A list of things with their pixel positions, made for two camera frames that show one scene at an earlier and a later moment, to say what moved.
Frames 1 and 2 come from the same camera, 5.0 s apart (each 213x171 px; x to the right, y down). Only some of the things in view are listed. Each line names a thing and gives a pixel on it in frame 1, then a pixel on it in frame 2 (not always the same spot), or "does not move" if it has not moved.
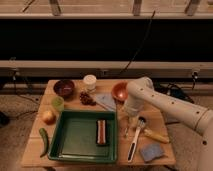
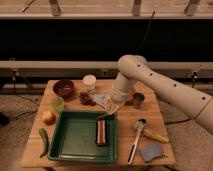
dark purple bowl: x=64 y=88 does not move
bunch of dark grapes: x=86 y=99 does not move
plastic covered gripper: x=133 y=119 → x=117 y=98
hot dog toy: x=101 y=131 does not move
